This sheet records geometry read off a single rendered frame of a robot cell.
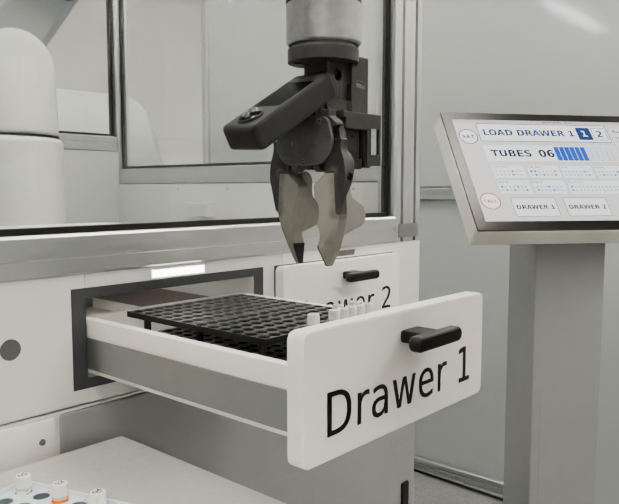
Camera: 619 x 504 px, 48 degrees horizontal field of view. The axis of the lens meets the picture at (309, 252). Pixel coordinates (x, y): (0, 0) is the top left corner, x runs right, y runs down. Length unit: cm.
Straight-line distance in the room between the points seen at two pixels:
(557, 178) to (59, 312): 102
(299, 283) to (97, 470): 41
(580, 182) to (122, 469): 107
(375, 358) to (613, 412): 179
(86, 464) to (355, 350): 32
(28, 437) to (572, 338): 112
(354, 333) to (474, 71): 196
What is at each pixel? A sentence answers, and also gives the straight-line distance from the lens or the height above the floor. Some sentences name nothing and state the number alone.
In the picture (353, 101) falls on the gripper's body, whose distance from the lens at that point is 72.
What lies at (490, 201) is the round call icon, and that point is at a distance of 137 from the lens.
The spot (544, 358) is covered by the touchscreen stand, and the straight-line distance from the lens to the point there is 155.
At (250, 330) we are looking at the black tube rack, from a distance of 70.
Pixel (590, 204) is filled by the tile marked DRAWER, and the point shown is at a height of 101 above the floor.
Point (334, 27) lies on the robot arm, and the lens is 68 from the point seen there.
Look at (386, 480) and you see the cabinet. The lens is 131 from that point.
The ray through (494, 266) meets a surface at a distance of 242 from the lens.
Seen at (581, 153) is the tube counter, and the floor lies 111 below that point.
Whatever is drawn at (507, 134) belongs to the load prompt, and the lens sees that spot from 152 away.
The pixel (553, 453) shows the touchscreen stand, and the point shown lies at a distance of 162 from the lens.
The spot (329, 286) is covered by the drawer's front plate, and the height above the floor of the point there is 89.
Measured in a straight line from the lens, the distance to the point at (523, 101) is 239.
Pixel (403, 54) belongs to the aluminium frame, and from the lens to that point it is 126.
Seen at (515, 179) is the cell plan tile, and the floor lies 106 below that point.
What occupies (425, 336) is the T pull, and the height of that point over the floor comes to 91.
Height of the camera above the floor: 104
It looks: 5 degrees down
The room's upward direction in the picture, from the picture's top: straight up
